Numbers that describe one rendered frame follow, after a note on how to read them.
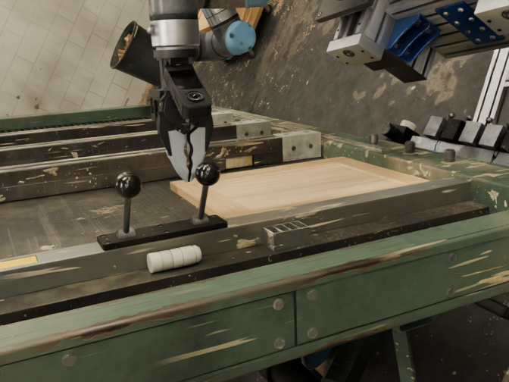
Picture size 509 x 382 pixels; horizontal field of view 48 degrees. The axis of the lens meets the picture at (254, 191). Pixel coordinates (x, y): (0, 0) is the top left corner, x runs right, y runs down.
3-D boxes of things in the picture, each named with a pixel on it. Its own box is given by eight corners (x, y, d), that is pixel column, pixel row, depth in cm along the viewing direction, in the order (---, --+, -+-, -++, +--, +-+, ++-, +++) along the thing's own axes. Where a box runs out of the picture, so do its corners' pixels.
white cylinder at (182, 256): (152, 276, 83) (203, 265, 87) (151, 257, 82) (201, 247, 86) (147, 269, 86) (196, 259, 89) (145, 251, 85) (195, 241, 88)
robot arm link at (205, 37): (245, 57, 147) (207, 59, 142) (226, 61, 157) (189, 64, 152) (242, 26, 146) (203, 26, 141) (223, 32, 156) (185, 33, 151)
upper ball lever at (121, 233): (141, 246, 87) (146, 182, 78) (116, 252, 85) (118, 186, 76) (134, 229, 89) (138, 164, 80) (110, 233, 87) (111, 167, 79)
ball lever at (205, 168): (213, 233, 92) (226, 170, 83) (191, 236, 90) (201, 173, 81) (205, 216, 94) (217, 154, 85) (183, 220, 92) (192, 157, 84)
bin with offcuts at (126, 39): (198, 48, 559) (140, 14, 527) (180, 95, 552) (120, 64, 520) (178, 57, 603) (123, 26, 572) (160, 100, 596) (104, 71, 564)
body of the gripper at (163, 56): (192, 120, 98) (188, 48, 95) (211, 125, 91) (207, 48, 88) (150, 124, 95) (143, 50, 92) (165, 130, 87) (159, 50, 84)
